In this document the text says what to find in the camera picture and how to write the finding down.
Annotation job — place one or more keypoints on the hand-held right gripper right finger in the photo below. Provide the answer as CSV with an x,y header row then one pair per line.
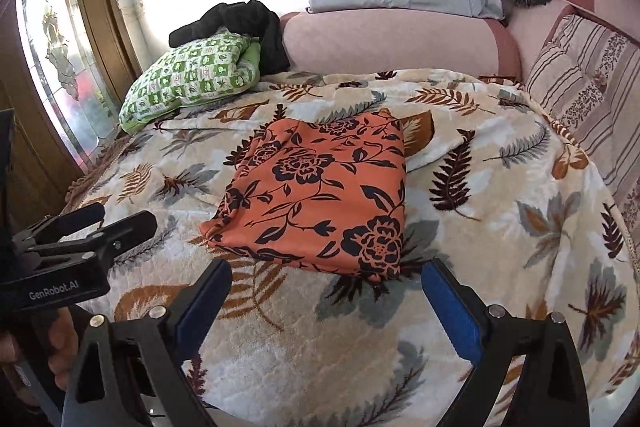
x,y
452,312

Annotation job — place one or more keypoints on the orange floral shirt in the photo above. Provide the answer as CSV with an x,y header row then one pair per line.
x,y
310,207

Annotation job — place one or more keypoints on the leaf print blanket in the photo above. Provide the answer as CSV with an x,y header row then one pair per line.
x,y
500,232

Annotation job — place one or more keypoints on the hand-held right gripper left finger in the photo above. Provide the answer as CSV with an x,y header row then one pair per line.
x,y
200,312

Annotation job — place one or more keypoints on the person's left hand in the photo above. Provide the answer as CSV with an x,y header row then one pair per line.
x,y
62,347

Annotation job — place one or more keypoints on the striped floral cushion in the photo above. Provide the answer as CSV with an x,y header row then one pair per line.
x,y
590,87

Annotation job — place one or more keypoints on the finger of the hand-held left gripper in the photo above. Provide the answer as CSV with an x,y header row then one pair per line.
x,y
125,229
75,217

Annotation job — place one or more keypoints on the black cloth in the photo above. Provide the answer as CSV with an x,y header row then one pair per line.
x,y
240,19

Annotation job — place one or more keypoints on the green patterned pillow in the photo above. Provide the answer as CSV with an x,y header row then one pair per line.
x,y
190,77

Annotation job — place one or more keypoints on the stained glass window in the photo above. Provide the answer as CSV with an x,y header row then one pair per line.
x,y
65,57

